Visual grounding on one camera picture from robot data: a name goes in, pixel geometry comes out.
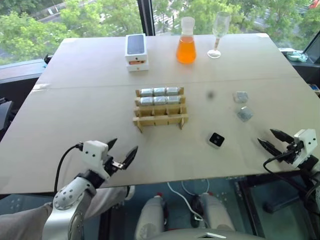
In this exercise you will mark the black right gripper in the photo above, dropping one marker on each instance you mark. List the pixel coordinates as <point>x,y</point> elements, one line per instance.
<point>290,154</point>

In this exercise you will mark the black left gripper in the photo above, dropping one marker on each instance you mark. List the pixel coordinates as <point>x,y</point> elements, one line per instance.
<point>109,163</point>

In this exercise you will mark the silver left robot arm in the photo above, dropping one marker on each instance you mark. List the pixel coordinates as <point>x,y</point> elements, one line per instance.
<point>65,200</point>

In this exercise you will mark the wooden slotted rack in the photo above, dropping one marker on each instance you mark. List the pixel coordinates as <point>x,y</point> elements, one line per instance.
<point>160,117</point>

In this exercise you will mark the white flat phone box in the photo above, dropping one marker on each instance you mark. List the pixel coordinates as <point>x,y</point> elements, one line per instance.
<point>137,68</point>

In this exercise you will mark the white phone box, black print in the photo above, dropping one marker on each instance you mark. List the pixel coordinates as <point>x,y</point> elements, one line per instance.
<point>135,48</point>

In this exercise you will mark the grey rounded robot leg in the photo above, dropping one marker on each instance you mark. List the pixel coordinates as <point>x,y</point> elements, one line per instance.
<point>150,217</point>
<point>217,212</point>

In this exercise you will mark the teal crumpled wrapper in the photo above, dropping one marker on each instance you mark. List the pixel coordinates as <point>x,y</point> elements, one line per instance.
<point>297,55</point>

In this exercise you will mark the robot torso with white diamond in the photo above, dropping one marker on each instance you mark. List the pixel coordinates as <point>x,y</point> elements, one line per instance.
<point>202,235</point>

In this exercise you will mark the small black clamp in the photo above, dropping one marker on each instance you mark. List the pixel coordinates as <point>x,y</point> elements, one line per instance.
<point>47,59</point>

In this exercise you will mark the flask with orange liquid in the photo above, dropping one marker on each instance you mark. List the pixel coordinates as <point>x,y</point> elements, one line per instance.
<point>186,50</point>

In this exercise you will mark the black chair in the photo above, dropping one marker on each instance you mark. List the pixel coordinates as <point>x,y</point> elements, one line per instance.
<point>5,113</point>

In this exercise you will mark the clear wine glass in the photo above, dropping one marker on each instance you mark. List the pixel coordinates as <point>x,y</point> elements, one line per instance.
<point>220,25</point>

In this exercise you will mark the small black white cube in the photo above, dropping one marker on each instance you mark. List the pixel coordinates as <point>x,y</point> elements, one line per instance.
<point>216,140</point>

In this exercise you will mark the black table frame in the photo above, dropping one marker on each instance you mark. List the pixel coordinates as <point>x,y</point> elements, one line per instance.
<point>252,205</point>

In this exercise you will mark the dark window frame post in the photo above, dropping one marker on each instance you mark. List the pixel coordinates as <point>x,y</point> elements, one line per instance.
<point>146,17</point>

